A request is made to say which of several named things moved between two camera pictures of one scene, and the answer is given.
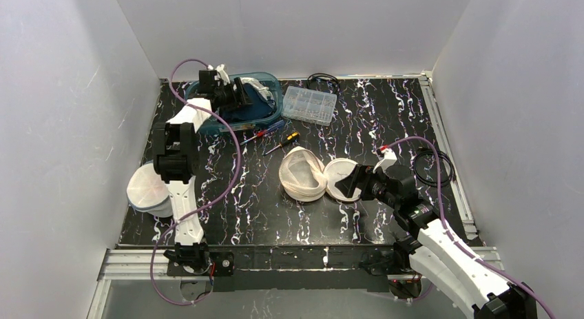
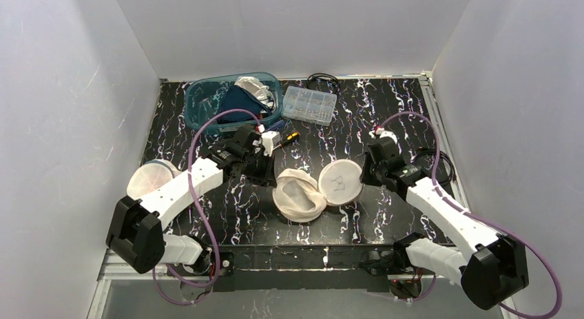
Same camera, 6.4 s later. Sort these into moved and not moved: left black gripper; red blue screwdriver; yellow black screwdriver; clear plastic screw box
Moved: left black gripper
Not moved: red blue screwdriver; clear plastic screw box; yellow black screwdriver
